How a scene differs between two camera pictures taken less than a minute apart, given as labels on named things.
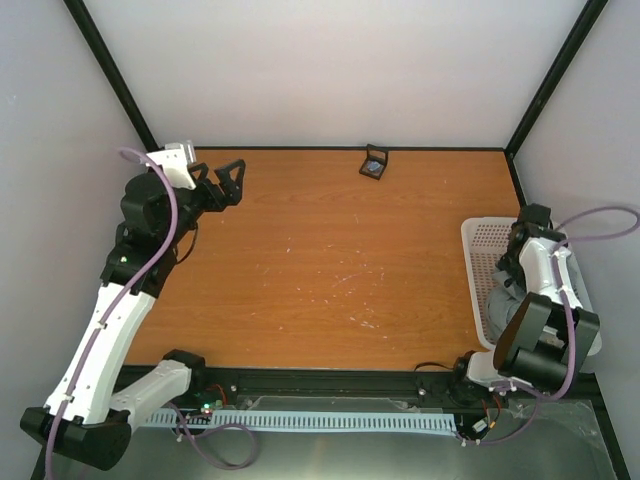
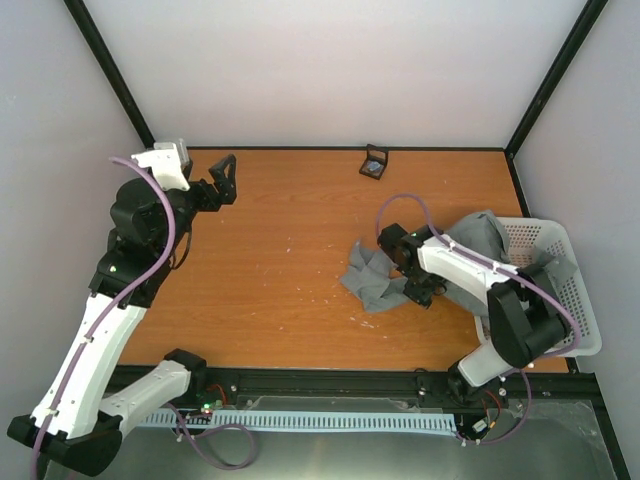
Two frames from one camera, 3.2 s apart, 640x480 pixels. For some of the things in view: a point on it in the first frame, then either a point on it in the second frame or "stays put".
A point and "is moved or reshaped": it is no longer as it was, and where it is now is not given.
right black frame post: [556, 68] stays put
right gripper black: [505, 265] to [421, 294]
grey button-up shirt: [502, 303] is moved or reshaped
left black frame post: [84, 22] stays put
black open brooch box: [375, 161] stays put
